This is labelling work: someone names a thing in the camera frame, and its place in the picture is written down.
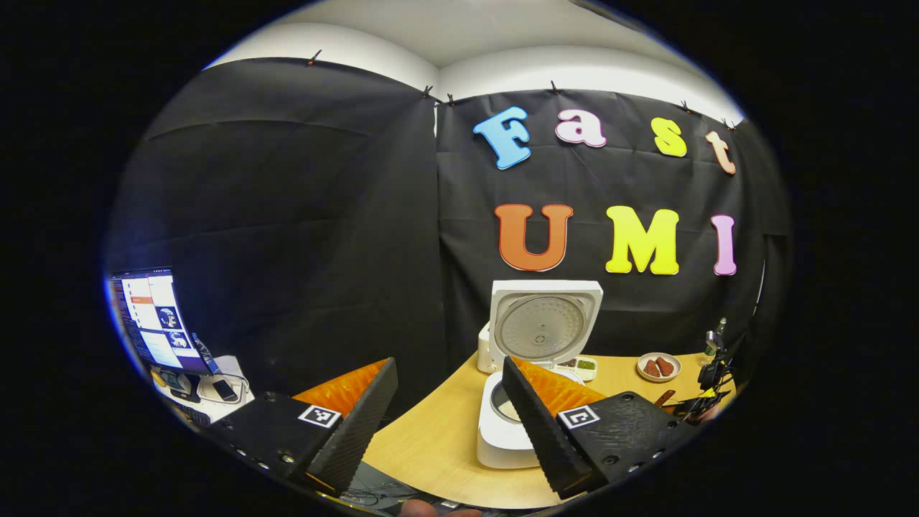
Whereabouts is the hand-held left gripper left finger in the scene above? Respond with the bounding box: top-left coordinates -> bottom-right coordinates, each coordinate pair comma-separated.
215,357 -> 399,496

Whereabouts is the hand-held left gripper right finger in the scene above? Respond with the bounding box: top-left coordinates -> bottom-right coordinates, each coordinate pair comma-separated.
501,355 -> 701,501

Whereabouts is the white rice cooker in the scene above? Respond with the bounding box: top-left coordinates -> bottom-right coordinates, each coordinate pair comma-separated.
476,280 -> 604,470

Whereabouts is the open laptop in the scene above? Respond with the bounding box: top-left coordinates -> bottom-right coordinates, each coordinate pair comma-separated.
108,268 -> 216,376

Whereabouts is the white round plate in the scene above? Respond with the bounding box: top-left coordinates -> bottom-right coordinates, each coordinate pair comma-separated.
637,353 -> 682,383

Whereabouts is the white divided bean tray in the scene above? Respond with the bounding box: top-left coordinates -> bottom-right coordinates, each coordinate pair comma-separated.
556,356 -> 599,382

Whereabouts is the white toaster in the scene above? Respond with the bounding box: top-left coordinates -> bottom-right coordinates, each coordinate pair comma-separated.
477,322 -> 503,374

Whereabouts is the black backdrop cloth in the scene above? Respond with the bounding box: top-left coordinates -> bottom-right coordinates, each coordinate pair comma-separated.
104,57 -> 794,432

